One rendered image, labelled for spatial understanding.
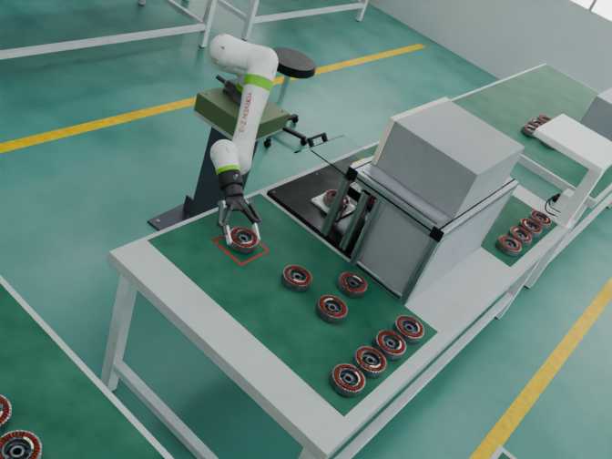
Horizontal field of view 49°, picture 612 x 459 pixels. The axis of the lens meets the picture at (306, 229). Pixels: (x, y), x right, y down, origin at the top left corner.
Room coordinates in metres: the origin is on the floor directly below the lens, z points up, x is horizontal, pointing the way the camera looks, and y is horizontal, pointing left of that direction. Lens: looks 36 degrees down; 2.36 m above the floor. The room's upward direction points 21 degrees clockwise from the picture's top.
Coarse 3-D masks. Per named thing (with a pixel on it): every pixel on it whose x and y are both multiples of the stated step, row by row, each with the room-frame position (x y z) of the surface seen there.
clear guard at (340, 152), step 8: (344, 136) 2.53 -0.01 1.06; (320, 144) 2.39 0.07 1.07; (328, 144) 2.42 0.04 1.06; (336, 144) 2.44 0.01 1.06; (344, 144) 2.47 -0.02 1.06; (352, 144) 2.49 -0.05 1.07; (296, 152) 2.35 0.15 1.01; (320, 152) 2.33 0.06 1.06; (328, 152) 2.35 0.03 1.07; (336, 152) 2.38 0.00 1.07; (344, 152) 2.40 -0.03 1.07; (352, 152) 2.43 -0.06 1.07; (360, 152) 2.45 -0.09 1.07; (368, 152) 2.47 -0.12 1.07; (328, 160) 2.29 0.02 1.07; (336, 160) 2.32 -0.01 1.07; (344, 160) 2.34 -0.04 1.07; (352, 160) 2.36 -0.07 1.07; (336, 168) 2.26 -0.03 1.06; (344, 168) 2.28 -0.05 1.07
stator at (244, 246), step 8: (232, 232) 2.00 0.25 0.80; (240, 232) 2.03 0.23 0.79; (248, 232) 2.04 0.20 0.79; (232, 240) 1.96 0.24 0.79; (240, 240) 1.99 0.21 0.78; (248, 240) 2.02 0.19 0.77; (256, 240) 2.01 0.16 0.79; (232, 248) 1.95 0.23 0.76; (240, 248) 1.95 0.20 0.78; (248, 248) 1.96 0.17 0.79
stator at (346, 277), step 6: (342, 276) 2.01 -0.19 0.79; (348, 276) 2.02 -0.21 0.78; (354, 276) 2.03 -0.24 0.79; (360, 276) 2.04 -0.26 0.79; (342, 282) 1.97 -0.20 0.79; (348, 282) 2.01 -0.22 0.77; (354, 282) 2.01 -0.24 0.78; (360, 282) 2.02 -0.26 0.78; (366, 282) 2.03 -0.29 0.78; (342, 288) 1.95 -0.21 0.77; (348, 288) 1.95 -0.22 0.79; (354, 288) 1.97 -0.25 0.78; (360, 288) 1.98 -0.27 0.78; (366, 288) 2.00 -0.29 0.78; (348, 294) 1.94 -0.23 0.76; (354, 294) 1.95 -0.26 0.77; (360, 294) 1.96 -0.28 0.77
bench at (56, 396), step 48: (0, 288) 1.39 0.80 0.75; (0, 336) 1.22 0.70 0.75; (48, 336) 1.28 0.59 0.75; (0, 384) 1.08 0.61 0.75; (48, 384) 1.13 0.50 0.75; (96, 384) 1.19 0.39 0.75; (0, 432) 0.95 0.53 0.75; (48, 432) 1.00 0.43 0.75; (96, 432) 1.05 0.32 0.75; (144, 432) 1.10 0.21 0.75
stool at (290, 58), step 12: (276, 48) 4.36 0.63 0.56; (288, 48) 4.43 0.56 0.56; (288, 60) 4.24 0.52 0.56; (300, 60) 4.32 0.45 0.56; (312, 60) 4.40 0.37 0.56; (288, 72) 4.13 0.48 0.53; (300, 72) 4.16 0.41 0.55; (312, 72) 4.24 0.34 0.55; (288, 84) 4.29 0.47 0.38; (288, 120) 4.43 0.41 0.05; (288, 132) 4.26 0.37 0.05; (264, 144) 4.04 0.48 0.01
